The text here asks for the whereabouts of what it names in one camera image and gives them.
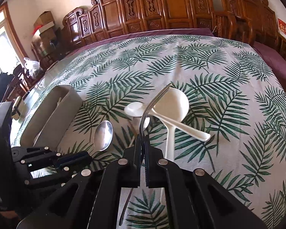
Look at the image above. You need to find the carved wooden sofa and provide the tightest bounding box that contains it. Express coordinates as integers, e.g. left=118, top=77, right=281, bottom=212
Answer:
left=62, top=0, right=220, bottom=60

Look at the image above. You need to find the metal spoon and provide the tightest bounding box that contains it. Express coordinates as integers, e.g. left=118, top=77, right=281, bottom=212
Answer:
left=93, top=120, right=114, bottom=152

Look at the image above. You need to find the brown cardboard box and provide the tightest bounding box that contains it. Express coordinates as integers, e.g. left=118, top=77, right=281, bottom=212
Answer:
left=33, top=11, right=55, bottom=28

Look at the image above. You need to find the white plastic bag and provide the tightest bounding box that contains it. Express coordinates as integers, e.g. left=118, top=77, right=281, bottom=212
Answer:
left=23, top=58, right=42, bottom=75

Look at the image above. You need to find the long purple sofa cushion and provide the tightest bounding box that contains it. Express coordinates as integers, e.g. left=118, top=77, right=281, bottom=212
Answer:
left=81, top=27, right=215, bottom=50

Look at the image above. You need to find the red desk calendar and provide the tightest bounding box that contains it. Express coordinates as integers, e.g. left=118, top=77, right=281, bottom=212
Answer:
left=278, top=18, right=286, bottom=41

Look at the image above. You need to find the black clothing pile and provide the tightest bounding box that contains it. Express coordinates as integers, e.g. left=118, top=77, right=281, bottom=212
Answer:
left=0, top=72, right=15, bottom=103

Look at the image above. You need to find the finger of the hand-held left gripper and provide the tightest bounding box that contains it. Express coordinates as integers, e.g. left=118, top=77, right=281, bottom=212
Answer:
left=26, top=168, right=80, bottom=187
left=13, top=146, right=91, bottom=171

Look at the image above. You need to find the purple armchair cushion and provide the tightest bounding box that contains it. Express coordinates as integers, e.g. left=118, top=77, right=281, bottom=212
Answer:
left=253, top=42, right=286, bottom=85

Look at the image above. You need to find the carved wooden armchair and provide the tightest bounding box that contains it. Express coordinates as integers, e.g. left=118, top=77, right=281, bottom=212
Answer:
left=213, top=0, right=286, bottom=72

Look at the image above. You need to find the wooden dining chair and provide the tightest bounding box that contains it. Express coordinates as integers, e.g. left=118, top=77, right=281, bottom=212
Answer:
left=5, top=64, right=39, bottom=101

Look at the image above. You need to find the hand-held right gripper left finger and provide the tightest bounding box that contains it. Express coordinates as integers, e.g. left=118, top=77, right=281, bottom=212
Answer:
left=17, top=135, right=146, bottom=229

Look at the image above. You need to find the large white round spoon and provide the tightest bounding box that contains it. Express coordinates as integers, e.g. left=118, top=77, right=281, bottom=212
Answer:
left=153, top=87, right=211, bottom=142

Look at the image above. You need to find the yellow box with black band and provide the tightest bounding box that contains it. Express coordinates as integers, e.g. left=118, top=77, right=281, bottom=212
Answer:
left=11, top=96, right=24, bottom=120

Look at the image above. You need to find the wooden window frame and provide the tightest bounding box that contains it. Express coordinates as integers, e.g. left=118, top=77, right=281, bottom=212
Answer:
left=0, top=2, right=27, bottom=77

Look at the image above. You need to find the flat white box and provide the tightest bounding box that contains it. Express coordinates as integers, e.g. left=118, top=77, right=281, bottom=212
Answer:
left=38, top=23, right=55, bottom=34

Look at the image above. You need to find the metal fork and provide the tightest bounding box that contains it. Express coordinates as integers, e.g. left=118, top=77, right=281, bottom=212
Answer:
left=119, top=82, right=173, bottom=227
left=124, top=102, right=165, bottom=206

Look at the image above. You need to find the wooden chopstick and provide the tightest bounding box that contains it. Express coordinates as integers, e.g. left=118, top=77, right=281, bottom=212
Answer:
left=128, top=120, right=137, bottom=148

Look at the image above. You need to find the grey rectangular utensil tray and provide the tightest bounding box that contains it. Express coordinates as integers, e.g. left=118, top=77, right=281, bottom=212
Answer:
left=21, top=85, right=84, bottom=148

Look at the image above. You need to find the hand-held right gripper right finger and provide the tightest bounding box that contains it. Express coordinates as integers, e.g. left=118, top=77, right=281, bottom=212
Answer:
left=144, top=135, right=268, bottom=229

